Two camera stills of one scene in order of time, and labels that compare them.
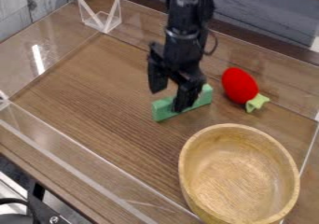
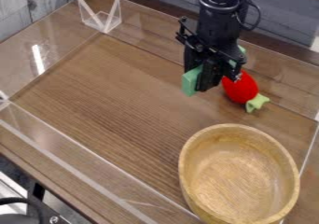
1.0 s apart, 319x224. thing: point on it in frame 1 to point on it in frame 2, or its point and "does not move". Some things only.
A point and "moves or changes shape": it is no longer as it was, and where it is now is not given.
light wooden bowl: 238,175 does not move
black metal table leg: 42,213 does not move
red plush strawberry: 241,87 does not move
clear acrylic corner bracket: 102,21 does not move
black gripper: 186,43 to 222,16
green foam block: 164,106 moves or changes shape
